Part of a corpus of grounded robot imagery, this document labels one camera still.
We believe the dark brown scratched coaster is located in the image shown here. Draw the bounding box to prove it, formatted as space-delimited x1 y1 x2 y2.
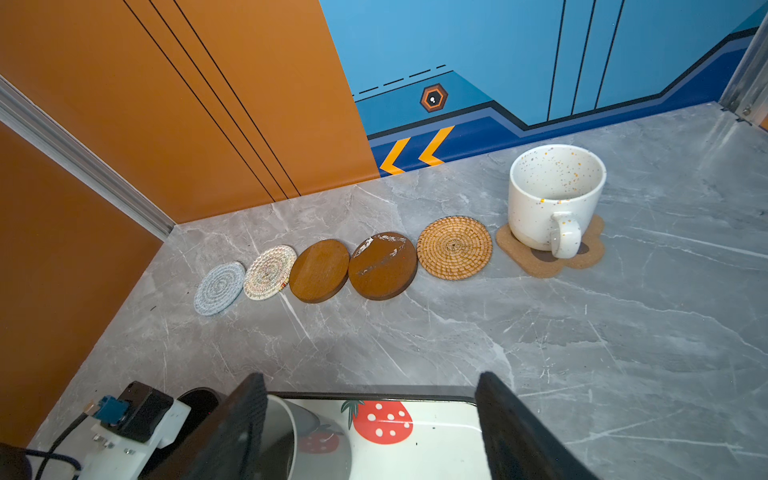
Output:
348 232 418 301

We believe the grey blue woven coaster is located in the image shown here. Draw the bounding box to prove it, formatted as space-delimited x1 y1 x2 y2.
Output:
193 261 246 317

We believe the aluminium corner post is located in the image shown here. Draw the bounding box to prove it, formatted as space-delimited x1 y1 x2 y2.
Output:
719 17 767 130
1 78 175 241

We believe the white speckled mug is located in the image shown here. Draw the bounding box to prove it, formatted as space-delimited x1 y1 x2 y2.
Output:
508 144 607 259

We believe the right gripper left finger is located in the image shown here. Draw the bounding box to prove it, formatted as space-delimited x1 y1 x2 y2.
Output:
147 373 268 479

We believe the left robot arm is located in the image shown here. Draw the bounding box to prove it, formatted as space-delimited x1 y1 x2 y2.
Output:
0 443 32 480

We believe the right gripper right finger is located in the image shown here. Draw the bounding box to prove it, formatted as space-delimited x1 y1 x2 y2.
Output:
474 372 596 480

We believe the right aluminium corner post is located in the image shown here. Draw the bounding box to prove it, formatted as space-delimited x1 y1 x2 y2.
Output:
719 17 767 130

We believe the grey metal mug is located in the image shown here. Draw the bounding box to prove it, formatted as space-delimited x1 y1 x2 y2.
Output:
255 395 352 480

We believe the plain brown wooden coaster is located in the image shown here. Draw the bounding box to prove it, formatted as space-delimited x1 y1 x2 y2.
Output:
289 239 350 304

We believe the left aluminium corner post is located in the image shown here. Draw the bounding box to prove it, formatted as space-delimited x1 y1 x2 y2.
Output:
1 78 175 241

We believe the woven rattan coaster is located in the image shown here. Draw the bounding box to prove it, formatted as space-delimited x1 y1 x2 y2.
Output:
417 216 493 281

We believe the paw shaped wooden coaster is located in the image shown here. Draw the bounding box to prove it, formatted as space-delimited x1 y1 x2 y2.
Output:
495 214 605 279

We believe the strawberry print serving tray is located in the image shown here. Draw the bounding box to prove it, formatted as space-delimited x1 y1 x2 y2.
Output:
271 394 491 479

